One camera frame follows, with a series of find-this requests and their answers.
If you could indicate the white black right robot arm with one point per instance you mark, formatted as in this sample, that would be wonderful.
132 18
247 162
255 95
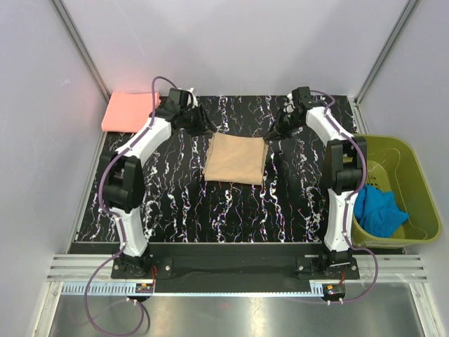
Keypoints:
343 174

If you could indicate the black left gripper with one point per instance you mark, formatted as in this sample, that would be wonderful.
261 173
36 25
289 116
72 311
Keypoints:
203 121

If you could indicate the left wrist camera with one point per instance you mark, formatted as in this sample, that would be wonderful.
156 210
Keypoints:
179 100

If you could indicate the right aluminium corner post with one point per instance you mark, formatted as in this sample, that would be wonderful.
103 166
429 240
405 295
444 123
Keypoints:
392 39

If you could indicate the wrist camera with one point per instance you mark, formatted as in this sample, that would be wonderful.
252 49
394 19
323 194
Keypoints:
179 100
302 100

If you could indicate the aluminium frame rail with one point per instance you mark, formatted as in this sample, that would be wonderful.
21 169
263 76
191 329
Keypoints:
79 273

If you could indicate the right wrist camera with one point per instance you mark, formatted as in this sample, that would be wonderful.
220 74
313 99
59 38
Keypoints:
302 100

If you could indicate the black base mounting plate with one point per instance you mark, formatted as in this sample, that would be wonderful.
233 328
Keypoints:
233 267

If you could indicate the olive green plastic bin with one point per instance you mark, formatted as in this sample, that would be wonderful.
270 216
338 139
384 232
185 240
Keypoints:
392 166

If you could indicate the folded pink t shirt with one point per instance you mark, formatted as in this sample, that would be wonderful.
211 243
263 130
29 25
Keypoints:
128 112

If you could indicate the left aluminium corner post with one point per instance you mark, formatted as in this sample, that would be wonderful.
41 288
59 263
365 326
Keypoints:
77 41

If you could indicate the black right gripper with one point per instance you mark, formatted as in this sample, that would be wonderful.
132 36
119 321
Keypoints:
277 128

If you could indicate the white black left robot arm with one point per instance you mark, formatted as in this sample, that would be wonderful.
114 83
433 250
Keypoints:
122 185

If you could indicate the beige t shirt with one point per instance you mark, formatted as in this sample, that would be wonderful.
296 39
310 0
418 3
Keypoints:
235 159

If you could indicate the aluminium corner post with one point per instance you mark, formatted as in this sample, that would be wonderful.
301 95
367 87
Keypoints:
392 39
77 41

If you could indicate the blue t shirt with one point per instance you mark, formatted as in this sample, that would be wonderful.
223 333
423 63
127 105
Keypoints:
377 212

